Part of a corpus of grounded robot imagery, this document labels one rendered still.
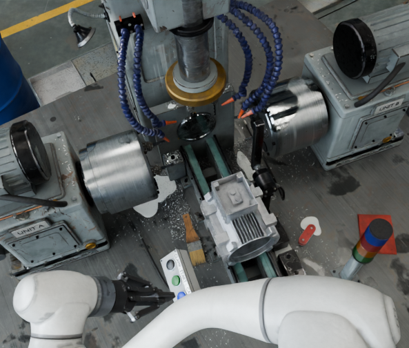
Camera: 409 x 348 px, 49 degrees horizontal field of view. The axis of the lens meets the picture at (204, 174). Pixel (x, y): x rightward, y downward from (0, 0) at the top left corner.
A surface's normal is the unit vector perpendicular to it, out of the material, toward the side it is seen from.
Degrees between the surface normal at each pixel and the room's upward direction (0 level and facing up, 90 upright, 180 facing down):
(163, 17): 90
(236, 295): 35
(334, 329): 14
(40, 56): 0
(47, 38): 0
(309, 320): 28
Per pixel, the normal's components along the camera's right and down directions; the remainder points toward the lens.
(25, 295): -0.47, -0.28
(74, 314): 0.79, -0.03
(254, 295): -0.59, -0.59
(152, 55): 0.34, 0.80
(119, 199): 0.31, 0.62
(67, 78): -0.05, -0.51
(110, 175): 0.14, 0.00
